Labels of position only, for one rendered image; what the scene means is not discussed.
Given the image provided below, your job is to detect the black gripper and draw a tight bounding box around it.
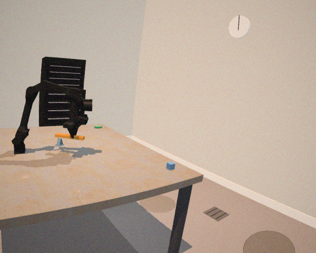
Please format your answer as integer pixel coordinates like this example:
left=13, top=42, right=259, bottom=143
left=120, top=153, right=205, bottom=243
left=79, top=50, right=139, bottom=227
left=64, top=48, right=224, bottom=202
left=63, top=111, right=81, bottom=139

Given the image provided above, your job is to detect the blue cube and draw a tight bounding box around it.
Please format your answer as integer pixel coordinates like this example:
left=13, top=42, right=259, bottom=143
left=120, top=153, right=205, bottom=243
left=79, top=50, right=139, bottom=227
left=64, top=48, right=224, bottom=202
left=166, top=162, right=175, bottom=170

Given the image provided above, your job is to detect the orange bar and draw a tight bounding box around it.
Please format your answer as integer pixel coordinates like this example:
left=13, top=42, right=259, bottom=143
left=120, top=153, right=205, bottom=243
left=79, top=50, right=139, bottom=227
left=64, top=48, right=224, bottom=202
left=55, top=133, right=85, bottom=141

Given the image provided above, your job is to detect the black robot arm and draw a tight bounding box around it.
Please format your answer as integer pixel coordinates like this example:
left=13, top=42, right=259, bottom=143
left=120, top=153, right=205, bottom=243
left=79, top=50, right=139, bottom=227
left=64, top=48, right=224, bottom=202
left=12, top=80, right=93, bottom=154

